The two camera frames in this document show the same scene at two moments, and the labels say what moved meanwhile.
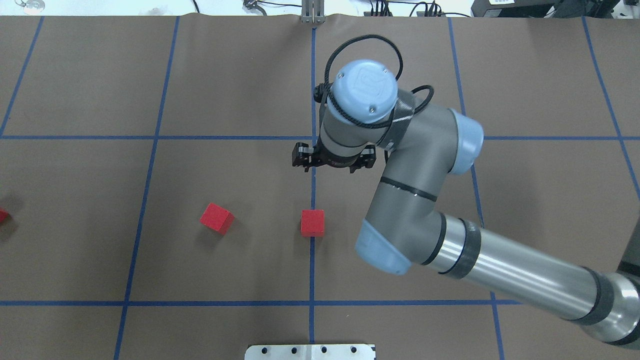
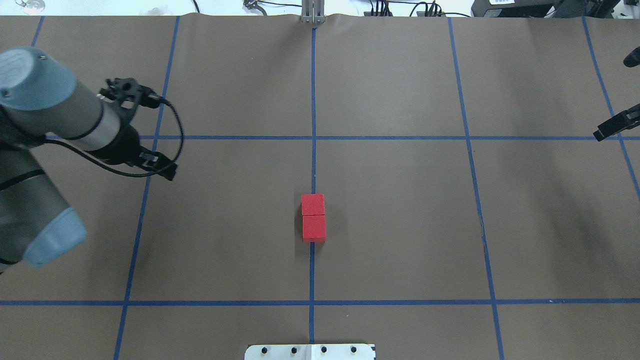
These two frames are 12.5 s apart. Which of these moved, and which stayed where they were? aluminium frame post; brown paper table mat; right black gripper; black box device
Moved: right black gripper
Stayed: brown paper table mat; aluminium frame post; black box device
